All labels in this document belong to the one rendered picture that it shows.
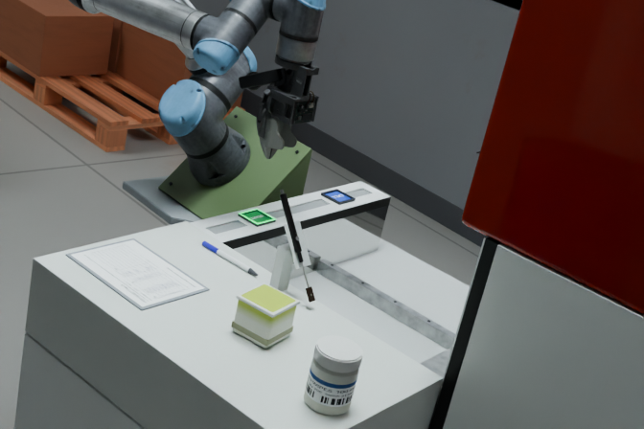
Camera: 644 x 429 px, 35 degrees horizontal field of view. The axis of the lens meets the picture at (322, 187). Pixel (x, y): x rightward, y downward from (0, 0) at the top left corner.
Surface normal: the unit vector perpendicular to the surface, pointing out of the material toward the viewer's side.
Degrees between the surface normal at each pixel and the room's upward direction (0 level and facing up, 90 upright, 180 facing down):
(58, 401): 90
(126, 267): 0
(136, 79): 90
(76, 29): 90
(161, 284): 0
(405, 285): 0
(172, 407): 90
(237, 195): 44
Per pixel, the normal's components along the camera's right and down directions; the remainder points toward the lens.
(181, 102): -0.42, -0.47
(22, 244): 0.20, -0.91
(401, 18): -0.73, 0.11
